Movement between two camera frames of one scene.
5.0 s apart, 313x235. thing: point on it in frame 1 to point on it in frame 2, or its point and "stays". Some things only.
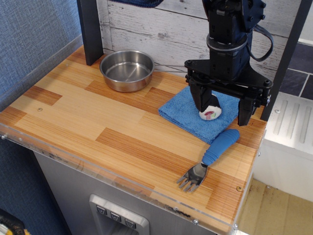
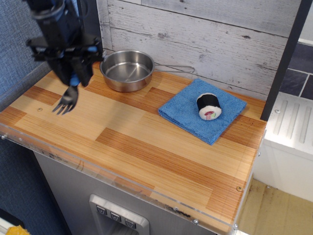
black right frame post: (287, 56) stays
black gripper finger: (201, 96) to (83, 67)
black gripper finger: (247, 107) to (63, 69)
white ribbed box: (285, 157) stays
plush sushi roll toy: (212, 111) stays
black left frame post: (89, 14) stays
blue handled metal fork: (220, 145) to (69, 100)
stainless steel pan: (129, 71) stays
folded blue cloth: (180, 111) stays
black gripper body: (229, 70) to (61, 39)
